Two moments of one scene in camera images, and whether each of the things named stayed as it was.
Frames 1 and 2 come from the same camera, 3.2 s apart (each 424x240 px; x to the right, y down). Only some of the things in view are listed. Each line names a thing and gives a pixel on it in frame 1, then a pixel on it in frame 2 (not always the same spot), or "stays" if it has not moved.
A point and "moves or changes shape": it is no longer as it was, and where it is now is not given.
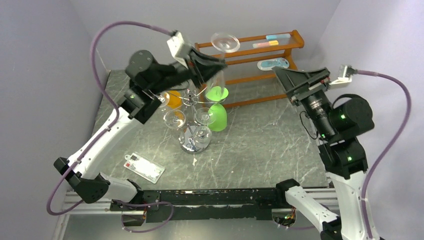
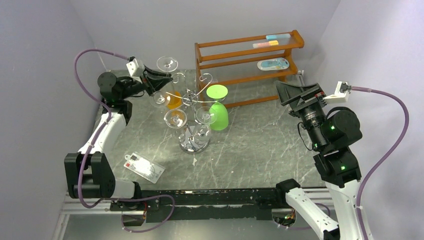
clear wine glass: x=202 y=134 stays
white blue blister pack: x=268 y=65 stays
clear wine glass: x=164 y=97 stays
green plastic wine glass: x=217 y=115 stays
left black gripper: x=207 y=66 → x=153 y=85
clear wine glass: x=221 y=43 moves or changes shape
